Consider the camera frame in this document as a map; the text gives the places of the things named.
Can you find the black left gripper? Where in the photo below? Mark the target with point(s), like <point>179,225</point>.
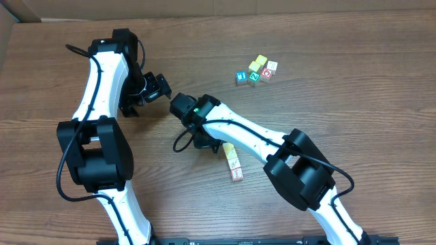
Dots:
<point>129,102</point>

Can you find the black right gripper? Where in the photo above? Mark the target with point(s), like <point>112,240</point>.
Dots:
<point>201,141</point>

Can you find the yellow K letter block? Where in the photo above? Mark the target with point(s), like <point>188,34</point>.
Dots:
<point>227,146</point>

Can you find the yellow G letter block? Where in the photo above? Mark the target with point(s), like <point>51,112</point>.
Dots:
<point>230,154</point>

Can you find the yellow S letter block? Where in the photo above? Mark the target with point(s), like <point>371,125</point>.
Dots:
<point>234,163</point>

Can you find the red I letter block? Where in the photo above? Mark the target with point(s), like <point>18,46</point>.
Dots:
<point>236,174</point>

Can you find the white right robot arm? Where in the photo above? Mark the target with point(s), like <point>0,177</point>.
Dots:
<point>297,169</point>

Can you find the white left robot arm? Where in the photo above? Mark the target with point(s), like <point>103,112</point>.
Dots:
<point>97,161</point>

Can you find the blue letter block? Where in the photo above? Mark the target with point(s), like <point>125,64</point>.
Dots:
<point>241,78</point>

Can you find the green Z letter block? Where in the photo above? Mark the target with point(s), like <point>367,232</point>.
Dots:
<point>253,78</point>

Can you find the yellow block near cluster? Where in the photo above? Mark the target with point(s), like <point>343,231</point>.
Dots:
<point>254,67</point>

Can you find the yellow block cluster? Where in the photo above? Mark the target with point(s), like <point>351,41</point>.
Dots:
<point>262,60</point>
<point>254,67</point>

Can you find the red picture block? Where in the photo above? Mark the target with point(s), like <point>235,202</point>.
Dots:
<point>266,75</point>

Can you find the yellow block far cluster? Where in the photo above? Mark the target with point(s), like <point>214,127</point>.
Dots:
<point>262,60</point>

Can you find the white picture block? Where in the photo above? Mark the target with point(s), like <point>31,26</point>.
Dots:
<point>272,65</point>

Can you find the cardboard box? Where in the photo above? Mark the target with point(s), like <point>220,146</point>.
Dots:
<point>38,10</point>

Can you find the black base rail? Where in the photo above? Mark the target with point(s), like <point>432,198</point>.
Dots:
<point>308,240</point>

